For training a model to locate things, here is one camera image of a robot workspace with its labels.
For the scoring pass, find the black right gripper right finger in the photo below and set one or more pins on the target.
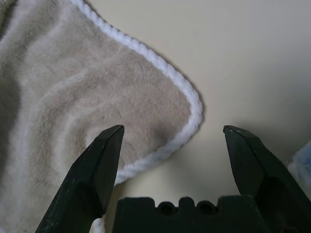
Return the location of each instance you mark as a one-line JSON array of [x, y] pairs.
[[257, 170]]

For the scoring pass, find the folded light blue towel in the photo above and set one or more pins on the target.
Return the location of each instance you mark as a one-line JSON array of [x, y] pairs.
[[302, 167]]

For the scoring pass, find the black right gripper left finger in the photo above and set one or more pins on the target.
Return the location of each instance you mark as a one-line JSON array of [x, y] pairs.
[[92, 174]]

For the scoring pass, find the beige towel with white trim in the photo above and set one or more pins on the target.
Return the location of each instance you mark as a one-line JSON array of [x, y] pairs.
[[73, 97]]

